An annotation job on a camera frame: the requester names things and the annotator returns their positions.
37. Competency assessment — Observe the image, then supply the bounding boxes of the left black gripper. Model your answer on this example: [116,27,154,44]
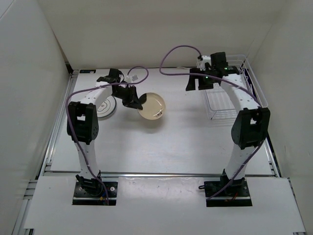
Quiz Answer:
[112,85,143,110]

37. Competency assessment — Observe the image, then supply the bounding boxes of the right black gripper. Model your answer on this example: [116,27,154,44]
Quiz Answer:
[185,68,217,91]

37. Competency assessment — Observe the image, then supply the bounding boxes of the white plate green rim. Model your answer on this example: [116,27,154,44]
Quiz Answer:
[97,96,117,119]

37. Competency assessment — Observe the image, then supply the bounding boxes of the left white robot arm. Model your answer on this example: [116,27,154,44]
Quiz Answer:
[66,69,143,196]

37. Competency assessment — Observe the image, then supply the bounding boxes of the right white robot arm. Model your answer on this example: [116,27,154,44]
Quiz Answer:
[186,52,270,196]

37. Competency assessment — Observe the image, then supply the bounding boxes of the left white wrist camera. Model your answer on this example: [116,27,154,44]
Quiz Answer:
[125,74,138,83]

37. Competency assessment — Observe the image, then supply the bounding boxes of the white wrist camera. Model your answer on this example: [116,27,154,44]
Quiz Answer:
[197,55,211,71]
[125,74,138,83]

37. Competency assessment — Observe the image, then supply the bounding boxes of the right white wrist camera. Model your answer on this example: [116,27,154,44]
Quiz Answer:
[197,55,211,71]

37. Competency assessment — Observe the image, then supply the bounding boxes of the white wire dish rack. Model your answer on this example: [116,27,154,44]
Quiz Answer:
[203,55,268,120]

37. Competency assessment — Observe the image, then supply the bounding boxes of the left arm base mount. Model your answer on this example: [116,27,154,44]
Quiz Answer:
[72,175,118,206]

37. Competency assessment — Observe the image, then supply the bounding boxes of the metal rail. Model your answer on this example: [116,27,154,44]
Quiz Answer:
[44,171,277,177]

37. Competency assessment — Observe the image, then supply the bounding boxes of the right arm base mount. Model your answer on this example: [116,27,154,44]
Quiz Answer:
[198,173,252,208]

